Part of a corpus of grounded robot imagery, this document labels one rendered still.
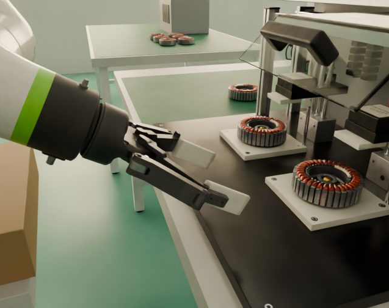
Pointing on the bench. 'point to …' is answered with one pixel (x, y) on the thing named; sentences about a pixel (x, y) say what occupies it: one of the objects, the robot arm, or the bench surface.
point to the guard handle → (300, 40)
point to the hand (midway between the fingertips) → (220, 178)
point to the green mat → (192, 95)
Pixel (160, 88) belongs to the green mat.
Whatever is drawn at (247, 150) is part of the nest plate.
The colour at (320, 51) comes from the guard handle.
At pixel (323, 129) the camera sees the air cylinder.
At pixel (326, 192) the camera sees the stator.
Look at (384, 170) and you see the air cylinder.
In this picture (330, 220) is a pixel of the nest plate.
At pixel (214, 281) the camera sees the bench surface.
